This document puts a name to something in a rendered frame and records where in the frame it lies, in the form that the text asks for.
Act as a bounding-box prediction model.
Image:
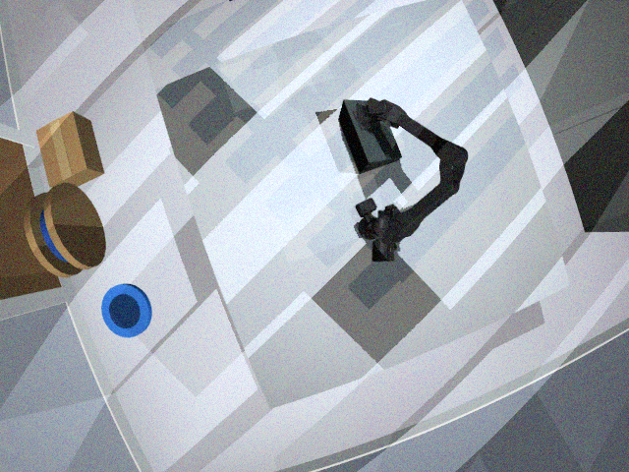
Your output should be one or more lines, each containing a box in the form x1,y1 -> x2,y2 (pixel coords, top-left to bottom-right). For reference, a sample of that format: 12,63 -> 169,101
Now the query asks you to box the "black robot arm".
352,97 -> 469,262

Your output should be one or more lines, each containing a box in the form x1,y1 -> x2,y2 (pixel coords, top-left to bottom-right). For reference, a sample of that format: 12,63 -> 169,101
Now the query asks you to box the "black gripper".
356,197 -> 398,251

